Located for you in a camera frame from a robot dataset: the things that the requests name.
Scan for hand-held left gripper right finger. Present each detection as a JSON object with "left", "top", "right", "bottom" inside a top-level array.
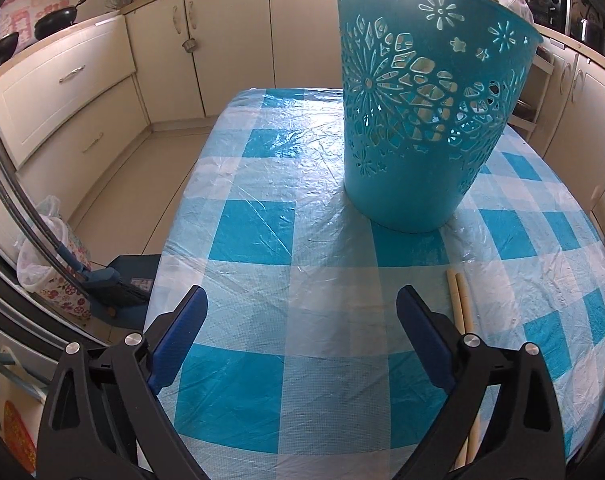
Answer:
[{"left": 396, "top": 285, "right": 565, "bottom": 480}]

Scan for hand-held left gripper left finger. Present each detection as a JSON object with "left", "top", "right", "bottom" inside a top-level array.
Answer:
[{"left": 36, "top": 285, "right": 209, "bottom": 480}]

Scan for teal plastic cutout basket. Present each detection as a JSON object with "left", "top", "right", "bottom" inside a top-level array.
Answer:
[{"left": 331, "top": 0, "right": 543, "bottom": 234}]

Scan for blue dustpan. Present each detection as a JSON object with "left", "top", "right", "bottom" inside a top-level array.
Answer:
[{"left": 102, "top": 254, "right": 162, "bottom": 333}]

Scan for blue broom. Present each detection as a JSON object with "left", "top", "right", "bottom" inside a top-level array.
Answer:
[{"left": 52, "top": 240, "right": 150, "bottom": 307}]

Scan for blue checked plastic tablecloth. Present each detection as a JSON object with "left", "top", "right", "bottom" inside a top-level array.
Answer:
[{"left": 142, "top": 87, "right": 605, "bottom": 480}]

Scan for cream base cabinet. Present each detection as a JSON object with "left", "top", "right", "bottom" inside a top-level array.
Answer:
[
  {"left": 532, "top": 25, "right": 605, "bottom": 181},
  {"left": 125, "top": 0, "right": 344, "bottom": 126}
]

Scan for floral trash bin with bag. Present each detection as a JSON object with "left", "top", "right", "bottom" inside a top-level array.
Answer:
[{"left": 16, "top": 195, "right": 93, "bottom": 321}]

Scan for orange patterned flat object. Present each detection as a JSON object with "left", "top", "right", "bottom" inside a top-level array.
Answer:
[{"left": 2, "top": 400, "right": 37, "bottom": 476}]

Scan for white rolling cart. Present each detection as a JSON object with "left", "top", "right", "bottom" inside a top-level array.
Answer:
[{"left": 513, "top": 47, "right": 555, "bottom": 133}]

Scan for cream cabinet drawer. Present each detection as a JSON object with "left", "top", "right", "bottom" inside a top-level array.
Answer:
[
  {"left": 0, "top": 16, "right": 137, "bottom": 170},
  {"left": 15, "top": 76, "right": 150, "bottom": 196}
]

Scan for black cooking pot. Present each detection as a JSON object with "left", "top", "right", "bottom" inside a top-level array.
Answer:
[{"left": 579, "top": 17, "right": 605, "bottom": 51}]

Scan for black countertop oven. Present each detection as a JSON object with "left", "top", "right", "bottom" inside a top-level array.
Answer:
[{"left": 519, "top": 0, "right": 567, "bottom": 28}]

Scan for black pan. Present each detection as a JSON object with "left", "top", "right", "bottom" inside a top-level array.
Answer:
[{"left": 0, "top": 25, "right": 20, "bottom": 76}]

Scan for metal door frame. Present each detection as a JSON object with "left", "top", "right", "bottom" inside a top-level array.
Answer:
[{"left": 0, "top": 100, "right": 108, "bottom": 351}]

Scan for black wok with handle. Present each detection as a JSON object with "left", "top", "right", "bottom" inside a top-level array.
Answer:
[{"left": 34, "top": 0, "right": 106, "bottom": 41}]

